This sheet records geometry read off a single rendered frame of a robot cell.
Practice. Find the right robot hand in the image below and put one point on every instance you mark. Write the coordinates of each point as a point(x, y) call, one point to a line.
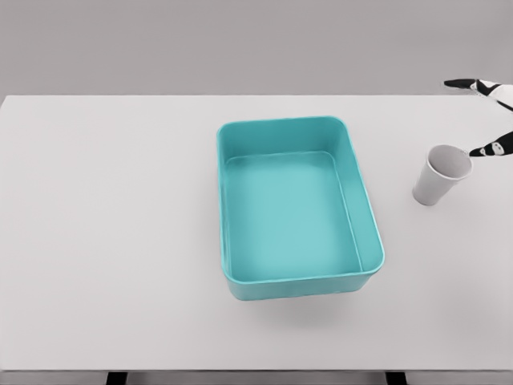
point(492, 89)

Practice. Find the white paper cup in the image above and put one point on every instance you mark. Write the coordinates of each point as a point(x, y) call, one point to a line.
point(439, 176)

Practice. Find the teal rectangular basket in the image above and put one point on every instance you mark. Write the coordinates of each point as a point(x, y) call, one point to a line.
point(292, 208)

